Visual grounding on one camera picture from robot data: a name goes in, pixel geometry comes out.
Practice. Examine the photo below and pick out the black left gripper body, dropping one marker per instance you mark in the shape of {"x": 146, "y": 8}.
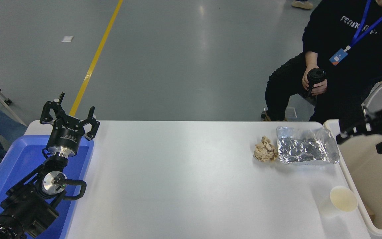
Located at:
{"x": 66, "y": 134}

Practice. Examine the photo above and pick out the white paper cup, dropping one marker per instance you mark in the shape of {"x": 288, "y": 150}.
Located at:
{"x": 343, "y": 199}

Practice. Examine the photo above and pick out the black drink bottle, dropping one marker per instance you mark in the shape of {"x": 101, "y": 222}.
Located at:
{"x": 315, "y": 77}

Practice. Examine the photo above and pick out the person's right forearm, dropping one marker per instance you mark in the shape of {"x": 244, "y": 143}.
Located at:
{"x": 311, "y": 59}

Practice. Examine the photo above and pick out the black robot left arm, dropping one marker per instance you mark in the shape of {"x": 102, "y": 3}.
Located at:
{"x": 28, "y": 205}

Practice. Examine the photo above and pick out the person's right hand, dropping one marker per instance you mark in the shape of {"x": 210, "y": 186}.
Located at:
{"x": 320, "y": 89}

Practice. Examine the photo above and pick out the large pale plastic bin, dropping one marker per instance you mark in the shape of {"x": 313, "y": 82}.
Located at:
{"x": 360, "y": 172}

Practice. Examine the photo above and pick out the crumpled silver foil tray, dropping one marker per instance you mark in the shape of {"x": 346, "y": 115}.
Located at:
{"x": 307, "y": 146}

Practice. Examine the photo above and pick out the blue plastic tray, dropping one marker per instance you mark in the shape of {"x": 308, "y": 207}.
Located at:
{"x": 18, "y": 159}

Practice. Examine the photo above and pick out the metal floor plate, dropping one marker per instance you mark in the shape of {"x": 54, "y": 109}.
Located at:
{"x": 291, "y": 113}

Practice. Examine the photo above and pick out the crumpled tan paper ball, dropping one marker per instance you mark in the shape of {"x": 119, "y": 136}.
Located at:
{"x": 265, "y": 149}

